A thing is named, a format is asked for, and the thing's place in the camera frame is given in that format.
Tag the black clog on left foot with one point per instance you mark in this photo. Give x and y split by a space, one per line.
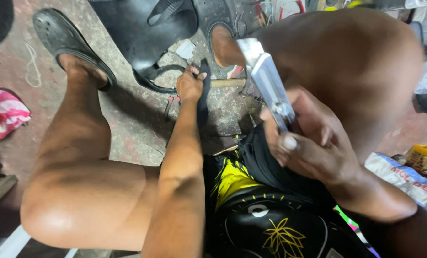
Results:
61 36

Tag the yellow plastic crate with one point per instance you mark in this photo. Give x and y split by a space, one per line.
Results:
426 159

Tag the heap of tools and clutter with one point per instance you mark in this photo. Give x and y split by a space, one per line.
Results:
306 7

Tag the pink and white cloth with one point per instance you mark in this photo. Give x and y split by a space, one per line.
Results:
2 114

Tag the person's right hand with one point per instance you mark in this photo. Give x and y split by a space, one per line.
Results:
317 143

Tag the person's left hand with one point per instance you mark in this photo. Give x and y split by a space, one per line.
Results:
188 86

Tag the white printed sack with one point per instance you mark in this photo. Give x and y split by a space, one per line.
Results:
403 179

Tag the black clog on right foot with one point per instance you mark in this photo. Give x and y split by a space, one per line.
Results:
217 14

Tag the black and yellow shorts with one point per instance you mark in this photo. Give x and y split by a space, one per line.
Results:
263 215

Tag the person's left leg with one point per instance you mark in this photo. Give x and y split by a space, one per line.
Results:
88 172

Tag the black rubber bag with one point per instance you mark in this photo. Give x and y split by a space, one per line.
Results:
142 32

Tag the person's right leg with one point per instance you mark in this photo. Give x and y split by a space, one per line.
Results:
342 61

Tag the silver metal shears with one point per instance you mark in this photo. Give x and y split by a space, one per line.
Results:
267 79

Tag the white board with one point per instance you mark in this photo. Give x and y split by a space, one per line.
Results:
14 243

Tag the white scrap piece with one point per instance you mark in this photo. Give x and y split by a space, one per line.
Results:
186 49

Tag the person's leg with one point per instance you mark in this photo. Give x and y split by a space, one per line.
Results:
342 61
88 172

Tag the black clog on foot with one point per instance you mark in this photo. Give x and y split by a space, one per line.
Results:
217 14
61 36

